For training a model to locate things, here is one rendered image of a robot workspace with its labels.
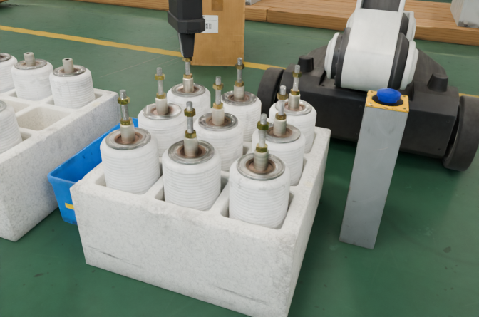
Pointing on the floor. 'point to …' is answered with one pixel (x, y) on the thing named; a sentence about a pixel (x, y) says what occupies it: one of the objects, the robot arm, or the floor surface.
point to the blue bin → (75, 174)
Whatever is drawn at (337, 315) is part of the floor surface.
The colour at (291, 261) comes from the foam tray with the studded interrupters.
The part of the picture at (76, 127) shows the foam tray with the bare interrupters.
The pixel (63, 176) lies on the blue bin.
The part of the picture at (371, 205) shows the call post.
